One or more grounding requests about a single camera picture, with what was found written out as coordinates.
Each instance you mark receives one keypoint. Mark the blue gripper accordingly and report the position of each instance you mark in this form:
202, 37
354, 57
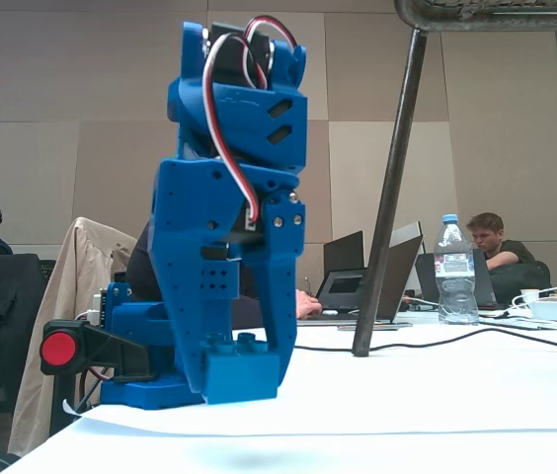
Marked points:
187, 197

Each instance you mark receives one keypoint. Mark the black laptop with closed-looking lid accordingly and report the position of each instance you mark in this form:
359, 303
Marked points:
345, 252

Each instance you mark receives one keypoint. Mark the bare person hand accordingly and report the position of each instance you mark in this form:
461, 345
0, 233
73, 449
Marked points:
308, 303

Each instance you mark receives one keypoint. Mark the red button black box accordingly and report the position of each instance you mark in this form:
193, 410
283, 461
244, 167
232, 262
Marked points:
110, 345

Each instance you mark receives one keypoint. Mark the white paper cup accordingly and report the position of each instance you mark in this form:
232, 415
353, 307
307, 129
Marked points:
530, 295

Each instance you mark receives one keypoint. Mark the dark metal camera stand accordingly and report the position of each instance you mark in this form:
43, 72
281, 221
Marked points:
392, 197

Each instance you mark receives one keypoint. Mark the dark jacket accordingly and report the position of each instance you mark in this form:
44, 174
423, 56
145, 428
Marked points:
7, 296

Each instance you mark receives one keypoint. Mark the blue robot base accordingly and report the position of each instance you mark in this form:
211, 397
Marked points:
130, 395

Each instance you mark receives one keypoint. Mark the black laptop with dark screen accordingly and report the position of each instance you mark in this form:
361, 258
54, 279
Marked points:
342, 289

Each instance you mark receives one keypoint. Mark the black bag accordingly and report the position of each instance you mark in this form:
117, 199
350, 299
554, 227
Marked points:
520, 279

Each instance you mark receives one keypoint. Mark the blue lego brick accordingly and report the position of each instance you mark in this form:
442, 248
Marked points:
239, 377

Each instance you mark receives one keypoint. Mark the person in dark green shirt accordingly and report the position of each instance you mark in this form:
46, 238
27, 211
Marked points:
515, 254

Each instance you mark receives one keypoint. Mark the clear plastic water bottle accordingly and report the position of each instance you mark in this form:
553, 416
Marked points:
456, 296

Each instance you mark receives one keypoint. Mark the beige jacket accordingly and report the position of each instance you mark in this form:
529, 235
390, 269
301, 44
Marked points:
61, 276

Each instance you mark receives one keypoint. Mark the grey laptop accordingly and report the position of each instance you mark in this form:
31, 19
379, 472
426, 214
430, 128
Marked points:
402, 276

